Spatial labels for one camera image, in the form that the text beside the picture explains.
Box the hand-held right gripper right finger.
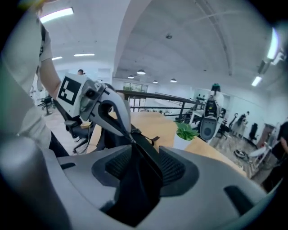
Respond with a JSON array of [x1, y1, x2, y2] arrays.
[[135, 146, 269, 230]]

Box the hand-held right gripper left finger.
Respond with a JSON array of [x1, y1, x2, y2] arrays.
[[56, 145, 135, 230]]

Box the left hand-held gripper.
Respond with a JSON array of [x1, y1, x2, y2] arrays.
[[55, 73, 132, 137]]

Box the black bag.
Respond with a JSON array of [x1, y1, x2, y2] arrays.
[[98, 123, 164, 228]]

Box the person's left forearm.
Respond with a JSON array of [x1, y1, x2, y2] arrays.
[[36, 57, 63, 102]]

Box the black office chair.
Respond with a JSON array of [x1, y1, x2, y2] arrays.
[[249, 123, 258, 141], [37, 95, 55, 115], [64, 116, 91, 154]]

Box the person's black trousers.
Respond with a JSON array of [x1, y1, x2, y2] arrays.
[[48, 132, 70, 158]]

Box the black metal railing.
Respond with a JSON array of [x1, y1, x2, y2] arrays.
[[116, 89, 206, 118]]

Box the green plant in white pot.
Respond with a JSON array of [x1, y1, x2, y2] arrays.
[[172, 122, 200, 151]]

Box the white and black robot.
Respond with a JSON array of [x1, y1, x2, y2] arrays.
[[199, 83, 225, 142]]

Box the person's white shirt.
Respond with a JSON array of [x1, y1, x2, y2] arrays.
[[0, 9, 54, 155]]

